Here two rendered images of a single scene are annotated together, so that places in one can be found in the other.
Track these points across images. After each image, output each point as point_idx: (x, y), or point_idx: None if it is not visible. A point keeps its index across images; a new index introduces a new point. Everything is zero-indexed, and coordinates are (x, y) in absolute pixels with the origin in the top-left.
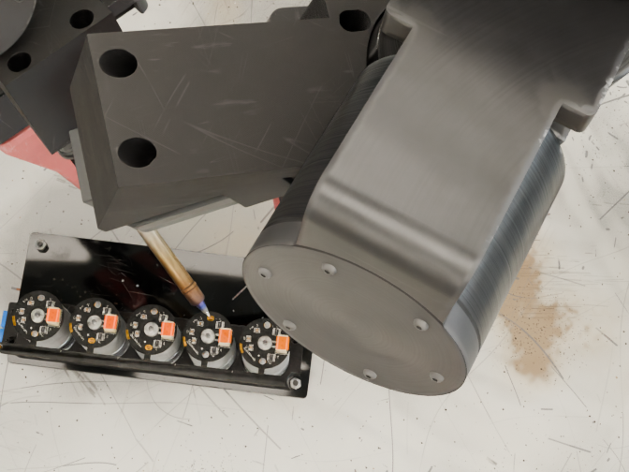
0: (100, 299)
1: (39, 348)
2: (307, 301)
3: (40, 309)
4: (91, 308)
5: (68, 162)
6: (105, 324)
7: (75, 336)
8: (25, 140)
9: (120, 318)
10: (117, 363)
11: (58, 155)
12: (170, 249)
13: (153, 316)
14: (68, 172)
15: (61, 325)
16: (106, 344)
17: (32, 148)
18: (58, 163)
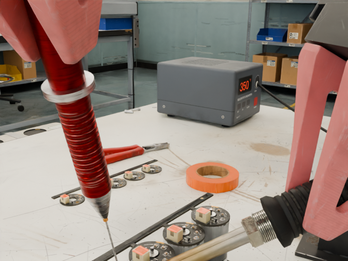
0: (199, 240)
1: (187, 208)
2: None
3: (213, 215)
4: (196, 234)
5: (298, 134)
6: (175, 226)
7: (181, 222)
8: (306, 52)
9: (175, 244)
10: (143, 231)
11: (301, 112)
12: (203, 256)
13: (161, 258)
14: (292, 149)
15: (194, 220)
16: (162, 231)
17: (303, 70)
18: (296, 122)
